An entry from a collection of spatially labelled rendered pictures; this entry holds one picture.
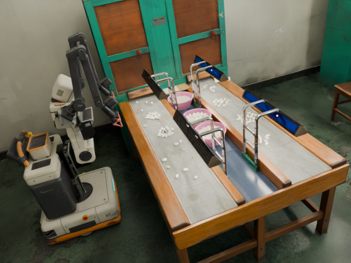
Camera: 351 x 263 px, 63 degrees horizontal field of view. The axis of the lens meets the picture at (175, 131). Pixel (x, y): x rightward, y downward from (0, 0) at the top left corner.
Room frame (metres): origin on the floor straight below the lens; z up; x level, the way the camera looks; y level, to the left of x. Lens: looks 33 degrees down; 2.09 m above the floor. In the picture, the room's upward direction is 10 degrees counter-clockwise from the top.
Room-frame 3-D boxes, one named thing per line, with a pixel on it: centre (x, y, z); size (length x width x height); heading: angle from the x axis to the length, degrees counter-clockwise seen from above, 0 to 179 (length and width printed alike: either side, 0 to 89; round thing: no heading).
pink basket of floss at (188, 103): (2.69, -0.11, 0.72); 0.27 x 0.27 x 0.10
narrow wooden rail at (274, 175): (2.14, -0.41, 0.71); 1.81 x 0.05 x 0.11; 14
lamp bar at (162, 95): (2.46, 0.12, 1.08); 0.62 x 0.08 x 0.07; 14
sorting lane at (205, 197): (2.02, 0.08, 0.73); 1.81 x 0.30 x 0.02; 14
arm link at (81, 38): (2.37, 0.59, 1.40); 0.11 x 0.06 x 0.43; 11
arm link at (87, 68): (1.95, 0.51, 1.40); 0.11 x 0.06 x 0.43; 11
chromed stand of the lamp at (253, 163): (1.62, -0.58, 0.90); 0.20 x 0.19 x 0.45; 14
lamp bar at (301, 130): (1.65, -0.65, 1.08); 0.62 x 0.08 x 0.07; 14
